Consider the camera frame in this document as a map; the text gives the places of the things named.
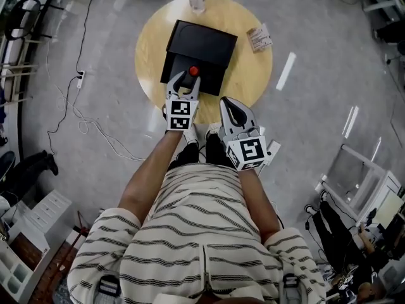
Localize striped cream shirt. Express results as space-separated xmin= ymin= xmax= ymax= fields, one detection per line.
xmin=66 ymin=162 xmax=327 ymax=304

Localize person's white shoe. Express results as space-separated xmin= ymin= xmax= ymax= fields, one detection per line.
xmin=205 ymin=122 xmax=223 ymax=141
xmin=182 ymin=123 xmax=200 ymax=144

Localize white drawer cabinet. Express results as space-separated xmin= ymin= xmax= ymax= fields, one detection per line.
xmin=22 ymin=188 xmax=74 ymax=236

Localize person's right forearm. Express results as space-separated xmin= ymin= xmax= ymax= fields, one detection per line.
xmin=236 ymin=165 xmax=282 ymax=244

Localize black power cable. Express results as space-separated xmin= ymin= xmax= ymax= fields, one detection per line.
xmin=46 ymin=0 xmax=104 ymax=156

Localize white tangled cable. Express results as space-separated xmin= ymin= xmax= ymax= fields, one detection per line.
xmin=46 ymin=39 xmax=147 ymax=163

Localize black box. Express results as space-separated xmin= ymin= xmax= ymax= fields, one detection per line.
xmin=159 ymin=19 xmax=239 ymax=97

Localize white frame glass table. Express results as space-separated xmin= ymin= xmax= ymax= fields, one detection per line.
xmin=315 ymin=143 xmax=403 ymax=223

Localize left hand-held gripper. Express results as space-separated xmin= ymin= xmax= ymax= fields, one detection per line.
xmin=164 ymin=70 xmax=202 ymax=132

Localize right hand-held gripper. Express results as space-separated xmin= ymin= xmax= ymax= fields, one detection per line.
xmin=218 ymin=96 xmax=270 ymax=172

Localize black mesh chair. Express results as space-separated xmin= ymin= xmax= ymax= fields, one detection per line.
xmin=4 ymin=0 xmax=53 ymax=41

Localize person's black trousers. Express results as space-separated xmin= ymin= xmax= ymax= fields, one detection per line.
xmin=166 ymin=132 xmax=237 ymax=172

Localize person's right white shoe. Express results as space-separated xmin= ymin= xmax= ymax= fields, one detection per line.
xmin=205 ymin=122 xmax=223 ymax=141

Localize white square power strip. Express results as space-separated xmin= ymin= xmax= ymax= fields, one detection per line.
xmin=265 ymin=139 xmax=282 ymax=165

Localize brown and white paper packet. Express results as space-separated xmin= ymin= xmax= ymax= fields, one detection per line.
xmin=246 ymin=23 xmax=274 ymax=54

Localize person's left forearm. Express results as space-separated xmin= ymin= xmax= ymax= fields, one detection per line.
xmin=117 ymin=129 xmax=185 ymax=228

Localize black clothing heap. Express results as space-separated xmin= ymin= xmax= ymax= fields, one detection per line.
xmin=11 ymin=149 xmax=60 ymax=199

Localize person's left white shoe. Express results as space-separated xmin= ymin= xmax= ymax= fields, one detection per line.
xmin=182 ymin=123 xmax=200 ymax=144

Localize white open shelf unit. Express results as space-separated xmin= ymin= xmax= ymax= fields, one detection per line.
xmin=0 ymin=237 xmax=36 ymax=304

